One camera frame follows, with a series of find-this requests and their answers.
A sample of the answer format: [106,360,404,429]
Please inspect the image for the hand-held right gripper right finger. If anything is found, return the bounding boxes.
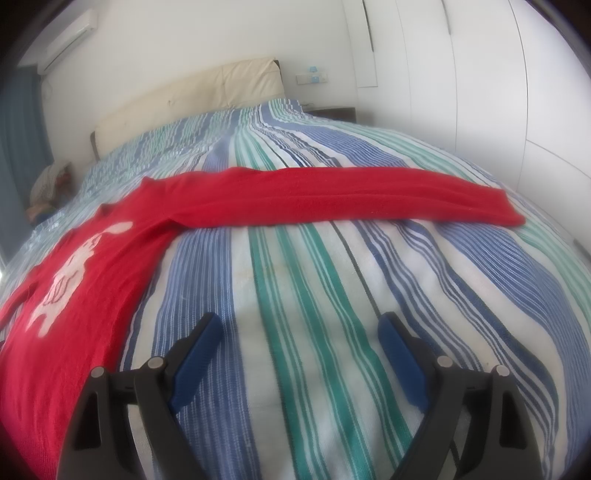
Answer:
[376,312,542,480]

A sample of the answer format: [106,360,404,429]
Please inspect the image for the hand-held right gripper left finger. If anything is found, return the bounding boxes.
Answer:
[58,312,223,480]

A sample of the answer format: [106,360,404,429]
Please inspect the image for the red knit sweater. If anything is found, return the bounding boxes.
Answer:
[0,167,527,480]

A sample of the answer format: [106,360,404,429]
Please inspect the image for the pile of clothes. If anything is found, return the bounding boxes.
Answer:
[25,161,75,223]

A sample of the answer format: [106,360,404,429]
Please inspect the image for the striped bedspread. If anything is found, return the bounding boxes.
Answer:
[0,97,591,480]

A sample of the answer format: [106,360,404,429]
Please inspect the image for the dark wooden nightstand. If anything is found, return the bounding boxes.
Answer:
[307,107,357,123]

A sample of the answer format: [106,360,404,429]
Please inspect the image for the cream padded headboard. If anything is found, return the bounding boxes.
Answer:
[89,56,284,160]

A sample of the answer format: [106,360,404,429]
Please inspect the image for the white wardrobe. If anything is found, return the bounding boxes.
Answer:
[344,0,591,241]

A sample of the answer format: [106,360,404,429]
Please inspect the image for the blue curtain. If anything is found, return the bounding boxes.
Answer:
[0,65,54,217]

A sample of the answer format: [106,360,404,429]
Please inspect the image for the white air conditioner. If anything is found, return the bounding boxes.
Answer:
[37,10,99,75]

